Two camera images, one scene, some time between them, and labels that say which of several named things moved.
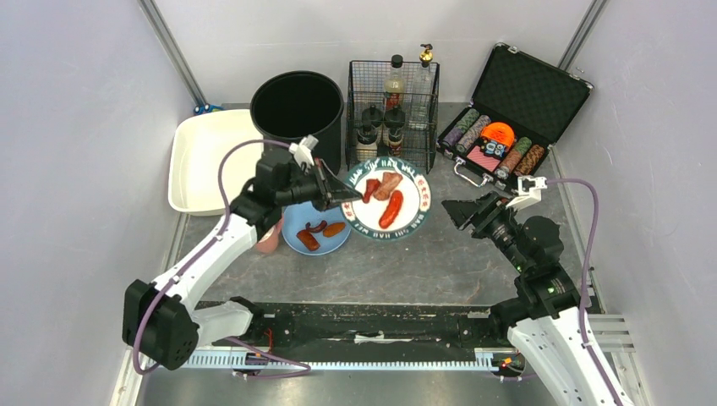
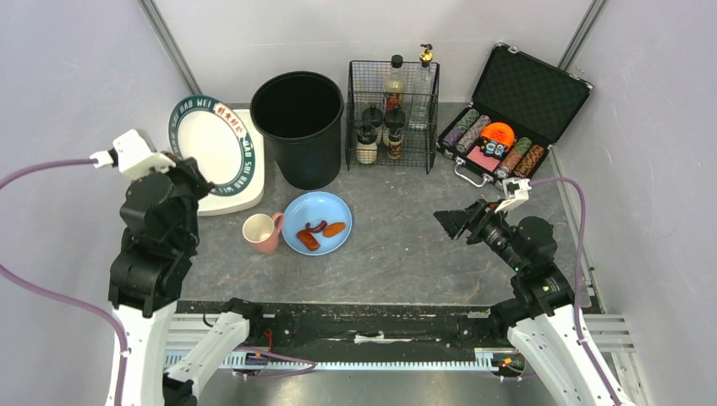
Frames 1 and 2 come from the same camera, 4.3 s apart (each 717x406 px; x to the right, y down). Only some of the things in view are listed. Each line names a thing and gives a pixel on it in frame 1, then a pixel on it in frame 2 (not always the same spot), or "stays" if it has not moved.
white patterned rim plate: x=396 y=199 to x=215 y=134
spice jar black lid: x=367 y=150 stays
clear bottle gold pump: x=423 y=93 stays
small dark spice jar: x=395 y=141 stays
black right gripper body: x=484 y=214 stays
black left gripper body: x=321 y=184 to x=194 y=178
